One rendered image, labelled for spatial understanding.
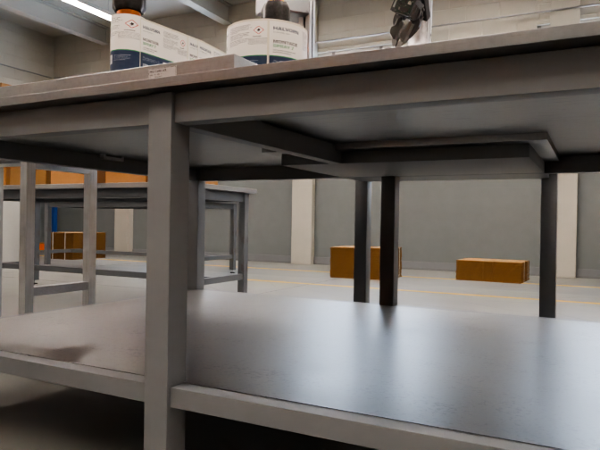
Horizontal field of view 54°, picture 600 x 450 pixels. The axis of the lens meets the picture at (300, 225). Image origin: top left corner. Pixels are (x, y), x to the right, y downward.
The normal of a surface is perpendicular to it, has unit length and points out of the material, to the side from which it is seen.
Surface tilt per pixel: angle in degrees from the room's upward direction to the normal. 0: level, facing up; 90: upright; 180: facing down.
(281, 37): 90
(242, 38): 90
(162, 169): 90
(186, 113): 90
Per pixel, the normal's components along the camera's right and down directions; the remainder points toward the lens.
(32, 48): 0.89, 0.02
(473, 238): -0.45, 0.00
